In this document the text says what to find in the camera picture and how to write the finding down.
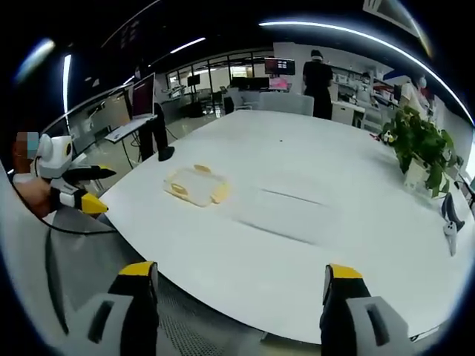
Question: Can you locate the white stand tray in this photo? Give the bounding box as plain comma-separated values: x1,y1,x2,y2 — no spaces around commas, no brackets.
104,113,159,142

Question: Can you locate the monitor on rolling stand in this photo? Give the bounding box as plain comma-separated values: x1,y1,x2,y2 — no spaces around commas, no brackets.
131,72,157,120

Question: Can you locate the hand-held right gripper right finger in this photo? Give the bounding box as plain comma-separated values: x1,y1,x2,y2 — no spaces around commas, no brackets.
321,263,413,356

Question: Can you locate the glass partition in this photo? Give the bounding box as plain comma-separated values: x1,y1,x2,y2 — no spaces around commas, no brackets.
39,84,135,156

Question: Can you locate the grey sofa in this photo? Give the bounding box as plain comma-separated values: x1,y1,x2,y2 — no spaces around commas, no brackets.
258,90,315,117

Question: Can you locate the dark wall monitor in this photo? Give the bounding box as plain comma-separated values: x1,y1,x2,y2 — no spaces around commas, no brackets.
263,56,297,76

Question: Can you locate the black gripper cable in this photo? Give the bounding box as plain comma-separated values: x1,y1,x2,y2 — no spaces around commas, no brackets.
39,217,117,234

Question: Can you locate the white hand controller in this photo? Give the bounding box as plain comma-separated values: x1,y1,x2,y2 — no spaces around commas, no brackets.
443,220,460,257

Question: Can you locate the long ceiling light strip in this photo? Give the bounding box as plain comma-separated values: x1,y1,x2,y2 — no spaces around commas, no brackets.
258,20,452,88

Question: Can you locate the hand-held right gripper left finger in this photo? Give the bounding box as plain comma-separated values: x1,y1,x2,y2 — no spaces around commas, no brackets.
76,261,160,356

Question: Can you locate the green potted plant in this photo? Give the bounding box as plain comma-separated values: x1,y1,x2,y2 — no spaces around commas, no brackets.
385,105,462,198

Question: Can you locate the white cabinet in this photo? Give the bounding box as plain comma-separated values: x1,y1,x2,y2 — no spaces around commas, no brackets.
331,99,367,129

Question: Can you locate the white plant pot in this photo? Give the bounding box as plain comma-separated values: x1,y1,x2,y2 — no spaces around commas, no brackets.
403,159,432,191

